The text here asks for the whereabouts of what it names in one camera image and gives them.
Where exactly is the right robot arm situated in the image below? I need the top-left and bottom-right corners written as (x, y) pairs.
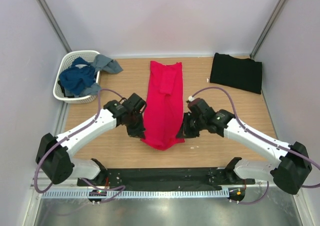
top-left (177, 97), bottom-right (312, 195)

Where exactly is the dark blue t shirt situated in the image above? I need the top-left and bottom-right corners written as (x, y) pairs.
top-left (58, 57), bottom-right (95, 97)

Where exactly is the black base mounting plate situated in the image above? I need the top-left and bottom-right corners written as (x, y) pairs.
top-left (89, 167), bottom-right (255, 188)

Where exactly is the left aluminium corner post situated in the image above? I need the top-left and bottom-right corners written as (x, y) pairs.
top-left (36, 0), bottom-right (72, 53)

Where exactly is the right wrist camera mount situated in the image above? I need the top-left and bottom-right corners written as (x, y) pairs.
top-left (186, 96), bottom-right (195, 103)

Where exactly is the white plastic laundry basket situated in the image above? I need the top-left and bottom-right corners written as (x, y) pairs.
top-left (52, 50), bottom-right (100, 104)

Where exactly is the red t shirt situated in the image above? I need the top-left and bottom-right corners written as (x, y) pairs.
top-left (142, 61), bottom-right (184, 151)

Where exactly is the slotted white cable duct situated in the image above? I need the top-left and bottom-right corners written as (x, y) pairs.
top-left (42, 188), bottom-right (229, 199)

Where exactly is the grey blue t shirt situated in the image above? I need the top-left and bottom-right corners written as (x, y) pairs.
top-left (79, 54), bottom-right (123, 97)

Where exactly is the aluminium corner post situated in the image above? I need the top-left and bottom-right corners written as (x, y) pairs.
top-left (36, 0), bottom-right (72, 53)
top-left (249, 0), bottom-right (288, 59)

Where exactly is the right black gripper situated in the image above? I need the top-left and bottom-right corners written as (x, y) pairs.
top-left (177, 112), bottom-right (206, 139)

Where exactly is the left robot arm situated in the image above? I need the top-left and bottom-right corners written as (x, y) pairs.
top-left (35, 93), bottom-right (147, 186)

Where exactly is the folded black t shirt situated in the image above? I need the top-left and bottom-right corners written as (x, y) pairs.
top-left (209, 53), bottom-right (263, 94)

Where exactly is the right aluminium corner post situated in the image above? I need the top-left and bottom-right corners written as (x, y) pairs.
top-left (249, 0), bottom-right (288, 59)

